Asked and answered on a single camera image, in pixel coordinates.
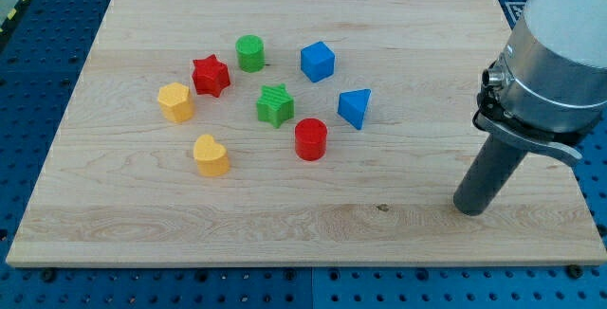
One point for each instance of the blue triangle block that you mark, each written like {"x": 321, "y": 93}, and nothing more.
{"x": 352, "y": 106}

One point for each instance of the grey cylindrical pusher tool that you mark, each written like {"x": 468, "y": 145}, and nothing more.
{"x": 488, "y": 173}

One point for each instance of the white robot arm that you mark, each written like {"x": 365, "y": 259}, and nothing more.
{"x": 547, "y": 88}

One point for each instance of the yellow heart block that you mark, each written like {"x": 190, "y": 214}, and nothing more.
{"x": 211, "y": 157}

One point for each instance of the light wooden board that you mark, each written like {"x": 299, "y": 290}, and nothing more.
{"x": 120, "y": 186}

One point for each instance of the blue cube block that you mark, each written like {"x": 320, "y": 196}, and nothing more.
{"x": 317, "y": 61}

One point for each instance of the red star block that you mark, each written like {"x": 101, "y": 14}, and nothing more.
{"x": 210, "y": 76}

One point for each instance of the green star block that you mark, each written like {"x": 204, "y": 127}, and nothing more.
{"x": 275, "y": 105}

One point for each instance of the red cylinder block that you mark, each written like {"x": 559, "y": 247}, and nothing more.
{"x": 310, "y": 139}

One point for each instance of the yellow hexagon block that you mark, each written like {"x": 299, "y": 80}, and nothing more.
{"x": 176, "y": 102}

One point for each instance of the green cylinder block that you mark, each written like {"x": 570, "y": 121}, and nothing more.
{"x": 250, "y": 53}

